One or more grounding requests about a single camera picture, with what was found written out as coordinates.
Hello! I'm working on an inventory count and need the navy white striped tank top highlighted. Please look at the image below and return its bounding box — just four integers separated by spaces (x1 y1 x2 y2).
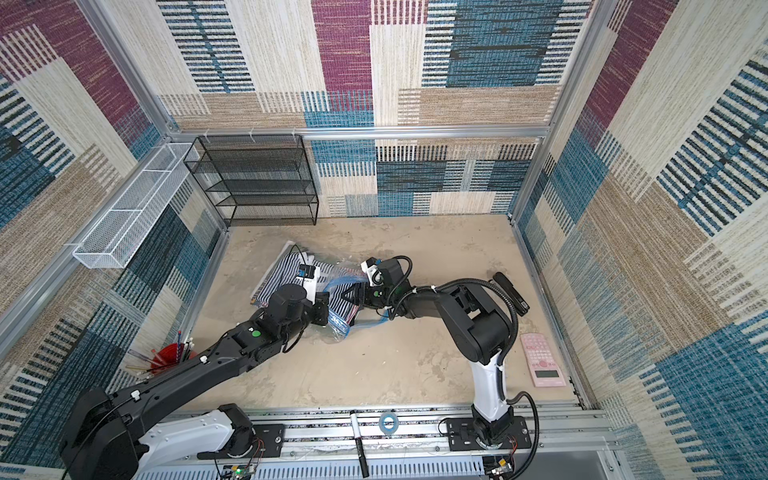
250 244 366 337

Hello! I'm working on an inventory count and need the clear vacuum bag blue zipper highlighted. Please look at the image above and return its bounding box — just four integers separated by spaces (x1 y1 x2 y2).
250 241 390 343

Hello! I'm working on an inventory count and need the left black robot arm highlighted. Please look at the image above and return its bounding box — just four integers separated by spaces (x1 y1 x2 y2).
59 284 329 479

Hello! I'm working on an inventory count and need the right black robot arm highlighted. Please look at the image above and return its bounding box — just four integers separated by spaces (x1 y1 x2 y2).
341 255 538 450

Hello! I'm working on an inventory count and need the blue tape roll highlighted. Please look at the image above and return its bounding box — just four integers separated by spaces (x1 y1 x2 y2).
378 411 400 437

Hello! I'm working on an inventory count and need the black stapler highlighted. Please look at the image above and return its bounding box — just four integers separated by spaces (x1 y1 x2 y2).
492 272 530 316

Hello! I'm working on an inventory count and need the red pencil cup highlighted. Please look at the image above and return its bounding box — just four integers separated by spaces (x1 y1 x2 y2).
122 342 197 376

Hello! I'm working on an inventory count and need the black marker pen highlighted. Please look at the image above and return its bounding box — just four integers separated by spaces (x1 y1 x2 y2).
350 411 370 479

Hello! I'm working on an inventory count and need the pink calculator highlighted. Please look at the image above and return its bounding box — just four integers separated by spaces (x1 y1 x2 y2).
520 333 567 388

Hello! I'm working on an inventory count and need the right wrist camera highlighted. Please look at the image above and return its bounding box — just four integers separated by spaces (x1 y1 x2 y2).
361 257 384 287

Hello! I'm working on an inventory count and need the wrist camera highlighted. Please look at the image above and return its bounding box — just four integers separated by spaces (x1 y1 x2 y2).
296 263 318 303
361 257 384 287

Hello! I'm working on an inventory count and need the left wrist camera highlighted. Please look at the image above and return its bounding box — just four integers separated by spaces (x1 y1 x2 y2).
296 263 318 303

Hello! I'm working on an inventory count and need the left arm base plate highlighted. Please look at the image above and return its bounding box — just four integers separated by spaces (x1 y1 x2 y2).
196 424 285 462

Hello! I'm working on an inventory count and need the black wire mesh shelf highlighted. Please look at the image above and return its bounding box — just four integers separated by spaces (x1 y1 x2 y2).
183 134 319 227

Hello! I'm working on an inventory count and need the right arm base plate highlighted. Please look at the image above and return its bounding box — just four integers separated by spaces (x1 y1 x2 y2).
438 416 533 452

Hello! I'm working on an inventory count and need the white wire mesh basket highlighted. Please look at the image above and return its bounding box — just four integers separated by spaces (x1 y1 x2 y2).
73 143 191 269

